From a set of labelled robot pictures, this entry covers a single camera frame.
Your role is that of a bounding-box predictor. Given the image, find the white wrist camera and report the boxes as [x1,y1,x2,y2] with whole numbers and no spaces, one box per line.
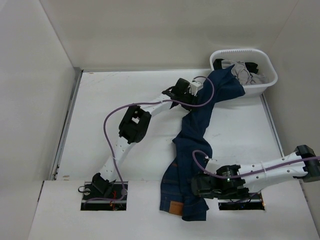
[204,156,222,174]
[189,80,203,96]

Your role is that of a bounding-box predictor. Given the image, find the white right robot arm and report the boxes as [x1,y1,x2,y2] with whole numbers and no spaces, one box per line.
[191,145,320,201]

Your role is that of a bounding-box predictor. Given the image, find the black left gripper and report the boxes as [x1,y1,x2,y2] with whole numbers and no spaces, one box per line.
[179,90,199,112]

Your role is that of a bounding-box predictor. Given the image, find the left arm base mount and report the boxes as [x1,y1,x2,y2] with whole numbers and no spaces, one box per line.
[78,182,128,212]

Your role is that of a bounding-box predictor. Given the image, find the white plastic laundry basket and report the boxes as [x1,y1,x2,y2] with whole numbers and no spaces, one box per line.
[209,48,278,98]

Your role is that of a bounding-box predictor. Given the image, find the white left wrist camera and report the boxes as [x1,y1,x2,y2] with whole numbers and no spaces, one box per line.
[189,80,203,96]

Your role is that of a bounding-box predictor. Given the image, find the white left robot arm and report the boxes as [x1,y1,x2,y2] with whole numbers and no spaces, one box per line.
[90,78,204,200]

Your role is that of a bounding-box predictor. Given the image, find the grey garment in basket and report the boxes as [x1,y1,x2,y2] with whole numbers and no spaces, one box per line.
[226,64,268,86]

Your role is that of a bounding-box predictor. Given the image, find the dark blue denim trousers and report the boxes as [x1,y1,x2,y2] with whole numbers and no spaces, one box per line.
[159,67,245,222]

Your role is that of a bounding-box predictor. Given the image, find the black garment in basket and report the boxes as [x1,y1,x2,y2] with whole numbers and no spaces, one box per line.
[213,58,259,74]

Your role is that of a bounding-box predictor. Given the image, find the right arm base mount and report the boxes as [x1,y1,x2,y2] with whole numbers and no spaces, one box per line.
[218,192,265,211]

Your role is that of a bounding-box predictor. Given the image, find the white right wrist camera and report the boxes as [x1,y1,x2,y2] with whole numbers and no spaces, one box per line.
[204,156,222,174]

